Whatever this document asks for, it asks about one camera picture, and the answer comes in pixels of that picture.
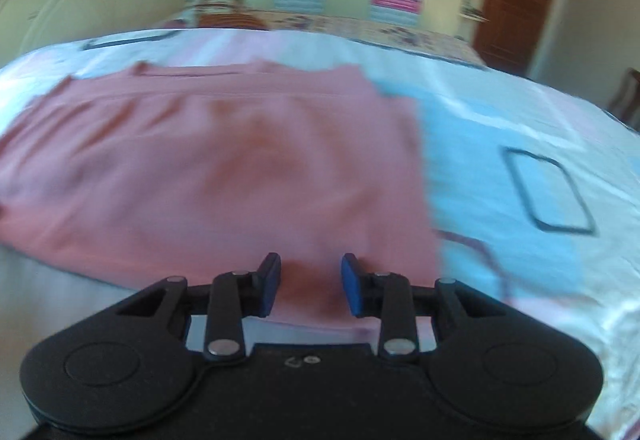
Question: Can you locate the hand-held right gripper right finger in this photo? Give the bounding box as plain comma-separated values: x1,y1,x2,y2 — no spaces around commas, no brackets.
340,252,506,364

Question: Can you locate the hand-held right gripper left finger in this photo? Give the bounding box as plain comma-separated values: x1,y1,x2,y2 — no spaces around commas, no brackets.
115,252,282,365

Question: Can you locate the pink long-sleeved sweater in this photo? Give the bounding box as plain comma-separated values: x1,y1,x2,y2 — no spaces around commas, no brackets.
0,61,442,327

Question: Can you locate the bed with patterned sheet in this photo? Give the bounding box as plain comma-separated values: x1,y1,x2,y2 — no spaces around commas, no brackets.
0,27,640,440

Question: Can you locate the floral quilt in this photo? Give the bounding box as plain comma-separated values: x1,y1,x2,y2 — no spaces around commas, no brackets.
165,7,489,69

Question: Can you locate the patterned pillow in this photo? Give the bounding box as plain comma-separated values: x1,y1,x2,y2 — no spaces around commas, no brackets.
184,0,269,31

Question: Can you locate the dark wooden chair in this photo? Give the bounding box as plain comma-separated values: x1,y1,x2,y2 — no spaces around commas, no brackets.
606,67,640,132

